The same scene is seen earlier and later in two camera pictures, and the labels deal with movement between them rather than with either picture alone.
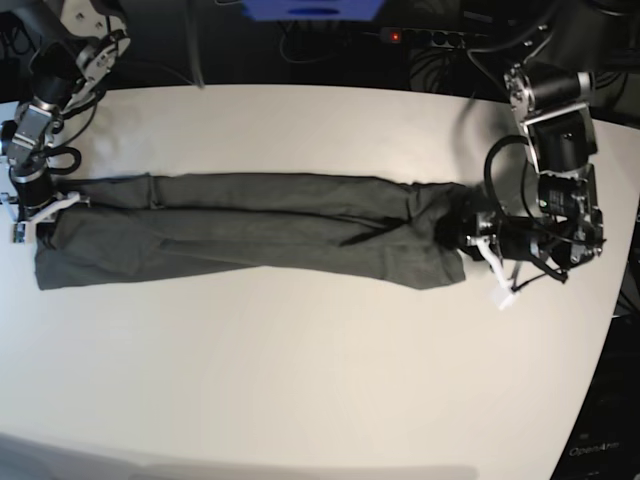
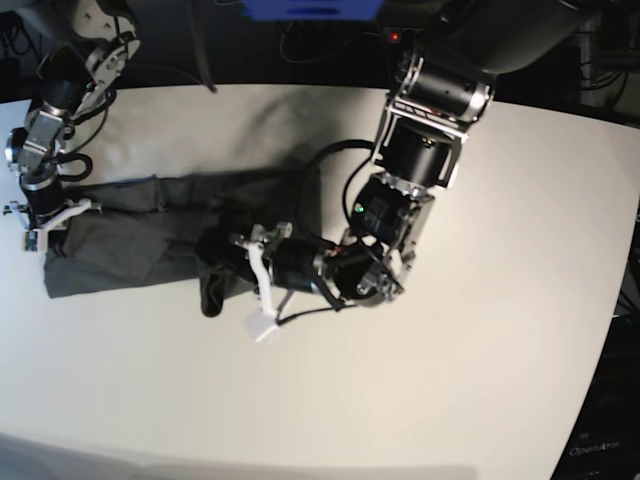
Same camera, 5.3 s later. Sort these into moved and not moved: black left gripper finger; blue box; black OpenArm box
Moved: black left gripper finger
Not moved: blue box; black OpenArm box
